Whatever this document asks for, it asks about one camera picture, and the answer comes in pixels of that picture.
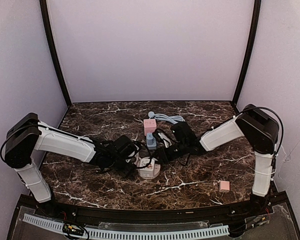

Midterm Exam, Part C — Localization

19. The pink cube socket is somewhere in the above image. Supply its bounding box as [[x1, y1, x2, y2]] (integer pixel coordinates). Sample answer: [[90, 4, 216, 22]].
[[143, 118, 157, 136]]

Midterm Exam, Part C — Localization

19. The white cube socket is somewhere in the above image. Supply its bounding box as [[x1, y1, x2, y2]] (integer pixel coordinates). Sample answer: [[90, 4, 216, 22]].
[[137, 157, 155, 170]]

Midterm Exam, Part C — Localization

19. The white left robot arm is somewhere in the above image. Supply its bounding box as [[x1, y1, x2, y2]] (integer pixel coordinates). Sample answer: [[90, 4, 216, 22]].
[[0, 112, 142, 204]]

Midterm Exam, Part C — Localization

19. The blue power strip cable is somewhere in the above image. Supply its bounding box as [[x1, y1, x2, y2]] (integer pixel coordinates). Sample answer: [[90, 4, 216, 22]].
[[148, 111, 187, 125]]

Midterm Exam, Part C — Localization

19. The small circuit board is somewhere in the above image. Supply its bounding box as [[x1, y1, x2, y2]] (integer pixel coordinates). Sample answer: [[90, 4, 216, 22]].
[[62, 223, 85, 237]]

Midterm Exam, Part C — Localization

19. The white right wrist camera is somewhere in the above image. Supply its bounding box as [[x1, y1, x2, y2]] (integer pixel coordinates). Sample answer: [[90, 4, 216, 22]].
[[154, 129, 172, 148]]

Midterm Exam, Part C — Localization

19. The black left corner post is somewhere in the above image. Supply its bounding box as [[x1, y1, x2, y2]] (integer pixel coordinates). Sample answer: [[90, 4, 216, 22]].
[[39, 0, 72, 108]]

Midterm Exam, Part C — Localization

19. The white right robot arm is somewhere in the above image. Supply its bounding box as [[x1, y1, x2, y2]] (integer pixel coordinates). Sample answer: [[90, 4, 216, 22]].
[[153, 104, 284, 197]]

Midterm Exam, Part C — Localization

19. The black right corner post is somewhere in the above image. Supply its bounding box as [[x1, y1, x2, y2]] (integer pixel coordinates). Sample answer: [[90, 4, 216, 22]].
[[231, 0, 262, 107]]

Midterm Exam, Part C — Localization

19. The white slotted cable duct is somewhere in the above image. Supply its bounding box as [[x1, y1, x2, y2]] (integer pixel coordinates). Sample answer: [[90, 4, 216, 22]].
[[22, 213, 230, 240]]

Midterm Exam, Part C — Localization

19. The pink round socket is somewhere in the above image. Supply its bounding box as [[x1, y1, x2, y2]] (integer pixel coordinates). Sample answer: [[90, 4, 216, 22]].
[[138, 161, 161, 180]]

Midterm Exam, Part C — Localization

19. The small pink charger plug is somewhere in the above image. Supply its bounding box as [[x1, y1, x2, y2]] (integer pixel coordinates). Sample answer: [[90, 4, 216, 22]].
[[219, 180, 231, 193]]

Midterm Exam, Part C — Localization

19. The black corner post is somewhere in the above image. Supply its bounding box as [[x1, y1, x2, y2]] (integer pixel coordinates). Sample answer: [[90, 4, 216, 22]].
[[39, 0, 72, 108], [231, 0, 262, 107]]

